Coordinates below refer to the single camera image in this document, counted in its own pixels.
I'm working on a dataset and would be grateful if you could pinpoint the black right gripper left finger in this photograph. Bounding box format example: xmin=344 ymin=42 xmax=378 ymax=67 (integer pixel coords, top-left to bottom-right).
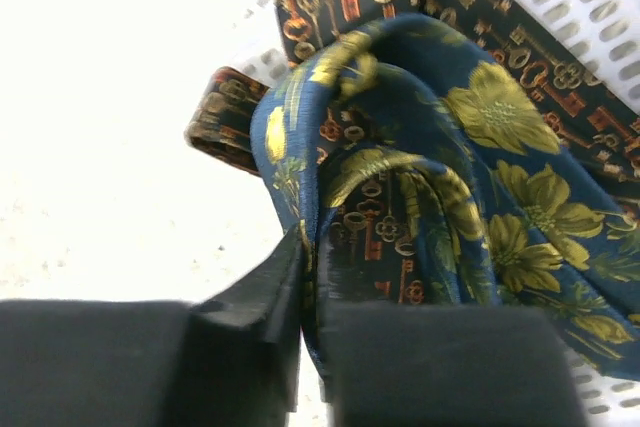
xmin=1 ymin=229 xmax=305 ymax=426

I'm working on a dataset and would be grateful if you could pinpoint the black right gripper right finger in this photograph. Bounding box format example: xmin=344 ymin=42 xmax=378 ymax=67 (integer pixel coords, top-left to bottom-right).
xmin=317 ymin=245 xmax=587 ymax=426

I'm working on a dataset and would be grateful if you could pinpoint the blue floral yellow tie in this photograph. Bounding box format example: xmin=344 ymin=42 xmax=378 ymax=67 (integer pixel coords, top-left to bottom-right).
xmin=250 ymin=14 xmax=639 ymax=380

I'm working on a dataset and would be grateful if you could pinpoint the dark key-pattern tie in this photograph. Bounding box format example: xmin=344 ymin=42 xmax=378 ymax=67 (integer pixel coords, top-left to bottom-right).
xmin=183 ymin=0 xmax=640 ymax=308

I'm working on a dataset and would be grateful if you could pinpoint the white plastic basket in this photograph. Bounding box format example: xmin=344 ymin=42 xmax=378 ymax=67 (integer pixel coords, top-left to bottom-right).
xmin=231 ymin=0 xmax=639 ymax=426

